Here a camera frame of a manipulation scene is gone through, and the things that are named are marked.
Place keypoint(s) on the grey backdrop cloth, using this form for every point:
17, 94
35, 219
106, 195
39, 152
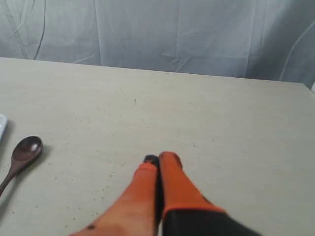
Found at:
259, 39

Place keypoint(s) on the dark brown wooden spoon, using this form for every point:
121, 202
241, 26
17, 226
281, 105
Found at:
25, 153

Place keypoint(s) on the white rectangular tray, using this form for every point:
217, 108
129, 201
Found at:
3, 124

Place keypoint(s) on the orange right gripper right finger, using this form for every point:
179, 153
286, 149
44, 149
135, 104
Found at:
186, 211

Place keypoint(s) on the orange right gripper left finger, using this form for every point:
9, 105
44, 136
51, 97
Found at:
136, 211

